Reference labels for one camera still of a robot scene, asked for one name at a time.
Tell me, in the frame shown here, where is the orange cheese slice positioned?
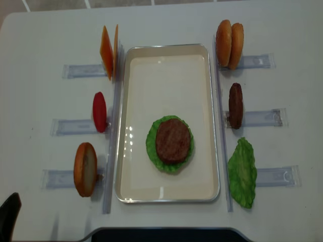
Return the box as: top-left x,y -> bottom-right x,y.
113,25 -> 118,80
100,26 -> 113,80

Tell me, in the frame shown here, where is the clear patty pusher track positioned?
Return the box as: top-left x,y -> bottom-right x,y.
241,108 -> 289,127

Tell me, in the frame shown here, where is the orange cheese slice outer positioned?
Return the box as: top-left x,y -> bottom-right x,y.
100,26 -> 113,80

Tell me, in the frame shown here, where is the orange cheese slice inner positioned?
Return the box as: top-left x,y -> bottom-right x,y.
113,25 -> 118,80

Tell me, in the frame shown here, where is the clear lettuce pusher track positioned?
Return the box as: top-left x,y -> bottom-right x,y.
256,165 -> 302,187

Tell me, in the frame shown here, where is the bun slice outer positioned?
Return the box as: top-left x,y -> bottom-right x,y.
228,23 -> 244,70

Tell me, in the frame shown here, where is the brown meat patty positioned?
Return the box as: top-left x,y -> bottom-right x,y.
155,118 -> 191,165
229,83 -> 244,129

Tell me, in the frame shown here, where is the green lettuce on tray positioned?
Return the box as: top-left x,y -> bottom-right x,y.
146,115 -> 194,174

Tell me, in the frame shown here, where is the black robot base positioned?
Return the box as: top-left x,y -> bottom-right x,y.
86,227 -> 251,241

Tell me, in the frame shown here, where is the black left gripper tip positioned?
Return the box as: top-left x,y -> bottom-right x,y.
0,193 -> 22,242

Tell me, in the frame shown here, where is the white metal tray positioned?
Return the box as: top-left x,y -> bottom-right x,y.
115,44 -> 220,203

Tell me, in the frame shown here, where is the bun slice near rail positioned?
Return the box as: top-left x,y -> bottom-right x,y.
216,20 -> 232,67

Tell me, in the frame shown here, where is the clear acrylic rail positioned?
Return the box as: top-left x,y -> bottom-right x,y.
102,42 -> 125,214
212,34 -> 233,212

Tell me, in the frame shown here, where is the clear cheese pusher track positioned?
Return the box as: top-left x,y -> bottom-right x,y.
62,64 -> 107,79

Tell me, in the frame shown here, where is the clear left acrylic rail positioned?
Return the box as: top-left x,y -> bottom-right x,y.
102,42 -> 125,214

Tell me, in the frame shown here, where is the red tomato slice upright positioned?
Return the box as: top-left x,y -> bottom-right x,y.
92,92 -> 107,133

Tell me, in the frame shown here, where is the clear bun pusher track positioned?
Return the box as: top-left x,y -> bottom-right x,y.
41,168 -> 105,190
218,52 -> 276,71

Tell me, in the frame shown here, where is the clear right acrylic rail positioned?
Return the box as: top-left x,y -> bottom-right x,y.
212,34 -> 233,212

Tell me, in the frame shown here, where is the clear left bun pusher track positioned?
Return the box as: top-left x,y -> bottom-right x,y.
41,168 -> 105,190

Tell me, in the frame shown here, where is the bun slice left upright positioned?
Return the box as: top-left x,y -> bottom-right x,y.
74,142 -> 97,197

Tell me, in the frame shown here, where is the clear tomato pusher track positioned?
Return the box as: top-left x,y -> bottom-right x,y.
50,119 -> 99,136

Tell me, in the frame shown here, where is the green lettuce leaf upright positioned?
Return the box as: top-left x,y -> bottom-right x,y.
228,137 -> 257,209

